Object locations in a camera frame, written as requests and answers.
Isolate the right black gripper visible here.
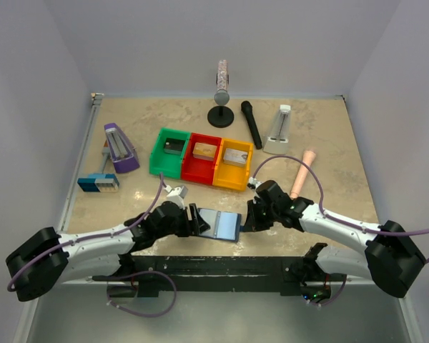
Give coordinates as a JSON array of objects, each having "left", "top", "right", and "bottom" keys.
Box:
[{"left": 243, "top": 198, "right": 279, "bottom": 232}]

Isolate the blue leather card holder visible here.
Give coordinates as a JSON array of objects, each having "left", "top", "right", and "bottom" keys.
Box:
[{"left": 198, "top": 209, "right": 242, "bottom": 242}]

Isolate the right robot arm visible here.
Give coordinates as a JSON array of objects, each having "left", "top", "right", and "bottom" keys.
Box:
[{"left": 244, "top": 178, "right": 426, "bottom": 298}]

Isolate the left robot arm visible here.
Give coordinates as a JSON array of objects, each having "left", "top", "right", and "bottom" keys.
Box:
[{"left": 6, "top": 201, "right": 210, "bottom": 302}]

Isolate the silver card stack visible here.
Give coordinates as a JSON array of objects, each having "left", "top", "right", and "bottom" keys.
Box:
[{"left": 223, "top": 148, "right": 249, "bottom": 167}]

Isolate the orange card stack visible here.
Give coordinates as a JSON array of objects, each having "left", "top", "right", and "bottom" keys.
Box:
[{"left": 192, "top": 142, "right": 217, "bottom": 161}]

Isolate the black card stack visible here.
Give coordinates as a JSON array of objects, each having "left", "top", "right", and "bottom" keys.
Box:
[{"left": 164, "top": 138, "right": 186, "bottom": 155}]

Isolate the yellow plastic bin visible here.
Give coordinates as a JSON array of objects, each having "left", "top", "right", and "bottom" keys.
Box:
[{"left": 212, "top": 138, "right": 253, "bottom": 191}]

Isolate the red plastic bin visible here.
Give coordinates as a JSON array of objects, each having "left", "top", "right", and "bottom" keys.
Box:
[{"left": 180, "top": 132, "right": 222, "bottom": 186}]

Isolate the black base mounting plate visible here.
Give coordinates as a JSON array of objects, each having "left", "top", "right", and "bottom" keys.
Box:
[{"left": 92, "top": 254, "right": 346, "bottom": 298}]

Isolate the white metronome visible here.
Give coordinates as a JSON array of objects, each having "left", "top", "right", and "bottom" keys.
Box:
[{"left": 262, "top": 104, "right": 292, "bottom": 155}]

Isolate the pink microphone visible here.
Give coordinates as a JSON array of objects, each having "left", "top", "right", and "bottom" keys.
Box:
[{"left": 290, "top": 150, "right": 316, "bottom": 199}]

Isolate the green plastic bin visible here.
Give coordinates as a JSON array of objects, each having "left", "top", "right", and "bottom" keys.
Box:
[{"left": 149, "top": 127, "right": 191, "bottom": 179}]

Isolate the purple metronome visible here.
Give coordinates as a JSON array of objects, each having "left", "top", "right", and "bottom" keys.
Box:
[{"left": 104, "top": 123, "right": 140, "bottom": 174}]

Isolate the black round microphone stand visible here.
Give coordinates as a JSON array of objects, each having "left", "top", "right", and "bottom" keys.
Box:
[{"left": 207, "top": 106, "right": 235, "bottom": 128}]

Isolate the black microphone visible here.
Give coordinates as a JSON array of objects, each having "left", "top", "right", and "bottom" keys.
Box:
[{"left": 240, "top": 101, "right": 262, "bottom": 149}]

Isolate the blue grey block toy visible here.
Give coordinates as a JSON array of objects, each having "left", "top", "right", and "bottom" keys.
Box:
[{"left": 77, "top": 141, "right": 119, "bottom": 193}]

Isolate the glitter microphone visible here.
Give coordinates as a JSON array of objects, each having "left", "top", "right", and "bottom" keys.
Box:
[{"left": 214, "top": 59, "right": 230, "bottom": 106}]

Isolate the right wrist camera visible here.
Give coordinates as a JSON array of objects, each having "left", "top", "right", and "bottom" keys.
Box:
[{"left": 247, "top": 177, "right": 262, "bottom": 190}]

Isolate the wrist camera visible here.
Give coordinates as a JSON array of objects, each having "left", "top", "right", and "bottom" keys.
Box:
[
  {"left": 247, "top": 177, "right": 262, "bottom": 190},
  {"left": 164, "top": 185, "right": 188, "bottom": 209}
]

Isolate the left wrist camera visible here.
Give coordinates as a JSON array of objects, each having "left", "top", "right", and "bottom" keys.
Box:
[{"left": 164, "top": 185, "right": 188, "bottom": 209}]

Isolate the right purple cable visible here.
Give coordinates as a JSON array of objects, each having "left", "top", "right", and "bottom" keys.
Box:
[{"left": 250, "top": 154, "right": 429, "bottom": 264}]

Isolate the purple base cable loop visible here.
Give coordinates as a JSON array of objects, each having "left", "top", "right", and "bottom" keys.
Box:
[{"left": 106, "top": 271, "right": 178, "bottom": 319}]

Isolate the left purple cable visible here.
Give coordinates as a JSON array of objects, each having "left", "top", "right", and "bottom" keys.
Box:
[{"left": 6, "top": 172, "right": 172, "bottom": 292}]

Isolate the aluminium frame rail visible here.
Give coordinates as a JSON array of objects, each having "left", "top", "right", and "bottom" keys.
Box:
[{"left": 56, "top": 93, "right": 104, "bottom": 232}]

